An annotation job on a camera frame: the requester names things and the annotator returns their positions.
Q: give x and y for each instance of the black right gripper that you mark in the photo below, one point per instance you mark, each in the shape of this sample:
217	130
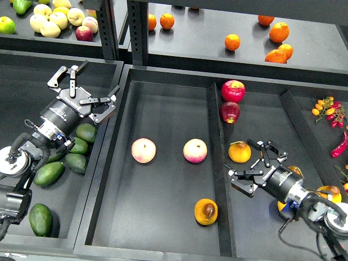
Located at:
277	180

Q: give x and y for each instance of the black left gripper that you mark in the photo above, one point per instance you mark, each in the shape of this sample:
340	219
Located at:
65	111

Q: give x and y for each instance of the dark green avocado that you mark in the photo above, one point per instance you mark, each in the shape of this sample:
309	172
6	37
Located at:
40	219

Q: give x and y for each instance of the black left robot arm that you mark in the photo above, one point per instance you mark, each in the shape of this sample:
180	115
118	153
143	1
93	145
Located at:
31	151

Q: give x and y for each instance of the green avocado top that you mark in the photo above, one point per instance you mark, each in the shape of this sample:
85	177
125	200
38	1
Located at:
87	132

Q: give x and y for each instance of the yellow pear upper right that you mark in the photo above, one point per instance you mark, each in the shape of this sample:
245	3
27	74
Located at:
296	170

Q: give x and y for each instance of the yellow pear lower right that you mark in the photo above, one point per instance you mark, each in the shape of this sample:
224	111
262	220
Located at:
281	206

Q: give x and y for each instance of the green avocado middle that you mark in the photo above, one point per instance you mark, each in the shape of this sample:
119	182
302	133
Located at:
80	146

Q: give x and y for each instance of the pale yellow pear front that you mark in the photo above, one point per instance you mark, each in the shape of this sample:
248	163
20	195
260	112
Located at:
49	29

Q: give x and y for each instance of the green avocado hidden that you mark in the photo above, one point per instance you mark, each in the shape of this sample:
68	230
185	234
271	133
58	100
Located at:
55	157

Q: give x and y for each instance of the green avocado lower right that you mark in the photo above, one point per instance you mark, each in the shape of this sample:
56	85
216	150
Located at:
77	162

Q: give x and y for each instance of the pale yellow pear centre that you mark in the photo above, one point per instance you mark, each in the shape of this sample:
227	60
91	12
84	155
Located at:
60	19

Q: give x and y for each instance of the pale yellow pear left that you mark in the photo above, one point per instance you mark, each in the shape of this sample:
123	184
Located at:
36	21

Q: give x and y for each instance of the yellow pear far right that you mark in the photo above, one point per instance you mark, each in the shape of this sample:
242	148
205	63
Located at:
330	192

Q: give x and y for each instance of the light green avocado front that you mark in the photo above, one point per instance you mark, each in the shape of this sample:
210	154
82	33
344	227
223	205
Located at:
48	173

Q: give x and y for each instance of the red apple on shelf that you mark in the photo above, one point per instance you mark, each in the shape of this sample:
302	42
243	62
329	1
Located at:
84	33

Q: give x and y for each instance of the dark red apple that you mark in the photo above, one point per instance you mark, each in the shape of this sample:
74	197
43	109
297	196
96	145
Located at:
230	112

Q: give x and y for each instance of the pink peach right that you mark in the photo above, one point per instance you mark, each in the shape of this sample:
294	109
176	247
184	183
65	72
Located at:
195	150

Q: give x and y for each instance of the pink peach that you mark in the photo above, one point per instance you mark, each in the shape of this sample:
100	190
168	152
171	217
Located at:
195	150
143	150

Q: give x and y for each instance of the pale peach on shelf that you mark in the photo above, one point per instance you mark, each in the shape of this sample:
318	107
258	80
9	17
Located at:
91	23

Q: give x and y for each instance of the black divider right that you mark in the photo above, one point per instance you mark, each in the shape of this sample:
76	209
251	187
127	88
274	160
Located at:
319	156

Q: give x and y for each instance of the bright red apple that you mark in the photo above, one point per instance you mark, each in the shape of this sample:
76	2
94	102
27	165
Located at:
233	91

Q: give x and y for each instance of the yellow lemon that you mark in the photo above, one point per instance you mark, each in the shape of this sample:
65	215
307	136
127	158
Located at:
62	9

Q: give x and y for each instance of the red chili pepper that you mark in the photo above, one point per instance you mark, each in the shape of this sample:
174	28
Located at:
335	153

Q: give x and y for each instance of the pink peach left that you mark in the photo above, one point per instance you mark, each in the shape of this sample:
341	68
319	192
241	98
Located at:
143	150

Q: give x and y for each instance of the cherry tomato bunch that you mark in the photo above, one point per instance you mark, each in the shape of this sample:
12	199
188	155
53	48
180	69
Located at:
331	110

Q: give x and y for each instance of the green apple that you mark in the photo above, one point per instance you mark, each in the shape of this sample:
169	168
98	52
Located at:
7	25

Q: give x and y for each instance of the black centre tray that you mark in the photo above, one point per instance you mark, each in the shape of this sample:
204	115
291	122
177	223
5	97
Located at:
141	211

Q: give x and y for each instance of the black tray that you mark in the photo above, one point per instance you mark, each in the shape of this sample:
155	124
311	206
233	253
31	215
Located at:
141	211
24	95

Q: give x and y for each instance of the green pepper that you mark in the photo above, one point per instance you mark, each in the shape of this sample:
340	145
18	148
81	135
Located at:
21	6

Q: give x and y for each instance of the black left tray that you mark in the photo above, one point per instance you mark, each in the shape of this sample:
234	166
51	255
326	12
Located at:
24	95

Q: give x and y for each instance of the black shelf post left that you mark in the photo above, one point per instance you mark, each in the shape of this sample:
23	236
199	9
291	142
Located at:
106	25

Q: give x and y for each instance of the black shelf post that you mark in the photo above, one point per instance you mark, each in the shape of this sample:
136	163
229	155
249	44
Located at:
106	25
138	27

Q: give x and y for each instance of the black shelf post right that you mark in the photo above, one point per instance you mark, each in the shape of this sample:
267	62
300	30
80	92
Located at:
138	27

